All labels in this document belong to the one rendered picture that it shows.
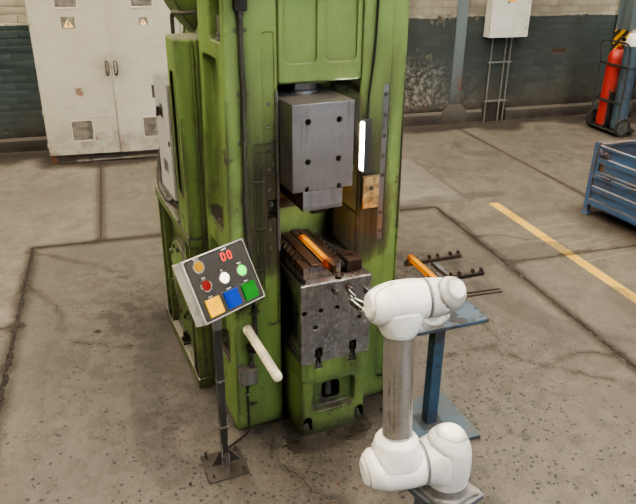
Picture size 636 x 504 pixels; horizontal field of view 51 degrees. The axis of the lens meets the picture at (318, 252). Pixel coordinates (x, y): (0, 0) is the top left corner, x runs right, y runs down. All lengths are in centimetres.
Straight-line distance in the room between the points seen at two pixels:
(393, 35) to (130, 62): 528
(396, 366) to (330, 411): 151
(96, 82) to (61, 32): 62
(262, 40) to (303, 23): 20
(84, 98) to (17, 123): 113
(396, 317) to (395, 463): 53
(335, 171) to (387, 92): 47
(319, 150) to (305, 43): 47
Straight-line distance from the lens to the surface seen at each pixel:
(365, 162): 327
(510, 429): 392
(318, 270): 325
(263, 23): 298
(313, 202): 309
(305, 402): 356
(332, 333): 338
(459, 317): 342
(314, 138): 300
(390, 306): 207
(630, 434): 411
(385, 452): 234
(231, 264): 294
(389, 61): 325
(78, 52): 817
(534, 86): 1072
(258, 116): 304
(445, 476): 246
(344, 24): 313
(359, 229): 343
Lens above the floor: 240
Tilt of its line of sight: 25 degrees down
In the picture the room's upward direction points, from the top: 1 degrees clockwise
